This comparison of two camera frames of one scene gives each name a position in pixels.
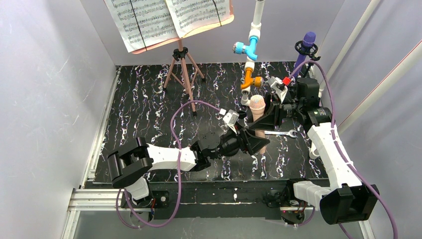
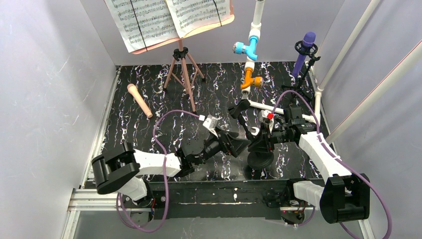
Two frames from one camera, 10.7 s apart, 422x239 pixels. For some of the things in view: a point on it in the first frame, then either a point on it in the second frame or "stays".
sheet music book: [141, 25] stays
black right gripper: [279, 111] → [266, 139]
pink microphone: [258, 104] → [132, 88]
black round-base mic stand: [242, 114] → [258, 159]
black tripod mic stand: [309, 51] stays
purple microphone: [309, 39] stays
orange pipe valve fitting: [257, 81] stays
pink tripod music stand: [184, 68] stays
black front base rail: [236, 199] stays
